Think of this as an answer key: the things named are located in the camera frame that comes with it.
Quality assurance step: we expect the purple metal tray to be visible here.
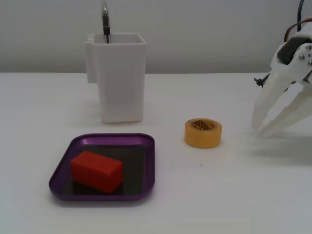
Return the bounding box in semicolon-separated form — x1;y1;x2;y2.
48;133;156;202

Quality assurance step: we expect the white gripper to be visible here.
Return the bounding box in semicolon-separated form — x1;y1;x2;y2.
252;23;312;137

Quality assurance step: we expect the black pen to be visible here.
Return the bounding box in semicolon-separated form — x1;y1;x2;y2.
101;0;112;44

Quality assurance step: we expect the red rectangular block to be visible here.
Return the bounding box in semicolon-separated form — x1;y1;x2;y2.
70;150;123;195

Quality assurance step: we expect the red motor wire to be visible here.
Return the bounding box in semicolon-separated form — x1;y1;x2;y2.
284;19;312;44

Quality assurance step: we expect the thin black motor wire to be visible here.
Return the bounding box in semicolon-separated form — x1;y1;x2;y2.
296;0;306;33

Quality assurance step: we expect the yellow tape roll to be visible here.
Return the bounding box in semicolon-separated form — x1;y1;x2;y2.
184;118;223;150

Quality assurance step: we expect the white plastic pen holder box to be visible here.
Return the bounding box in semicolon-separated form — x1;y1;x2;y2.
83;33;147;124

